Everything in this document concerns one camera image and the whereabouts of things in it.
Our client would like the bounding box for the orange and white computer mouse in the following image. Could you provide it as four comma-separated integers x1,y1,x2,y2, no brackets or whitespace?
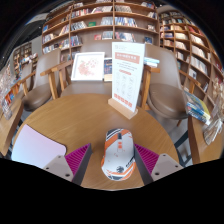
100,128,137,181

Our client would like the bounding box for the dark cover book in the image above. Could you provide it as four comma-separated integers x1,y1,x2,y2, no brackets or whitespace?
103,57,114,83

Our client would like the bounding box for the white framed floral picture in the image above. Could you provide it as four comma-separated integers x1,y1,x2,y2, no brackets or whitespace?
70,51,106,82

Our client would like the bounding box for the glass vase with beige flowers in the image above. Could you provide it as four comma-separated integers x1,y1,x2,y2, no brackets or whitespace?
202,96,224,146

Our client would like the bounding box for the stack of blue books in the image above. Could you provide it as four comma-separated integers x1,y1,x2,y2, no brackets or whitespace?
184,90,212,126

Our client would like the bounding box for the pink-blue gradient mouse pad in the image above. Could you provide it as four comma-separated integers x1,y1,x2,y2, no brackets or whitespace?
11,124,68,169

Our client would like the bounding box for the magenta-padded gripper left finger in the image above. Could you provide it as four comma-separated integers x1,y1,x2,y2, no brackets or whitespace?
42,143,94,186

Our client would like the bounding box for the light blue book stack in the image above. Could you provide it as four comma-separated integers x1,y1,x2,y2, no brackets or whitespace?
143,56,161,69

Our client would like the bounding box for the small distant wooden bookshelf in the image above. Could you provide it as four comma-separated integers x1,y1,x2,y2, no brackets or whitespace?
12,42,38,79

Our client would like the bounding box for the white sign on wooden base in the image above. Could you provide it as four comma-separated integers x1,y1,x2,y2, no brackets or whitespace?
107,41,146,120

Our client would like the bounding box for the glass vase with pink flowers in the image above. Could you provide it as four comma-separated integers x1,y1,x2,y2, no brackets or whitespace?
0,64,16,121

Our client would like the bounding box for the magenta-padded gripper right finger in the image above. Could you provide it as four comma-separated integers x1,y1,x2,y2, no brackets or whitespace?
132,143,184,186

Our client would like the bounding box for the round wooden side table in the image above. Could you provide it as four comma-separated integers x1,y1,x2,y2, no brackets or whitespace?
0,94,25,158
187,114,224,165

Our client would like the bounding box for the curved wooden bookshelf unit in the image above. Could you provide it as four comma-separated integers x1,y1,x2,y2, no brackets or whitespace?
158,11,224,111

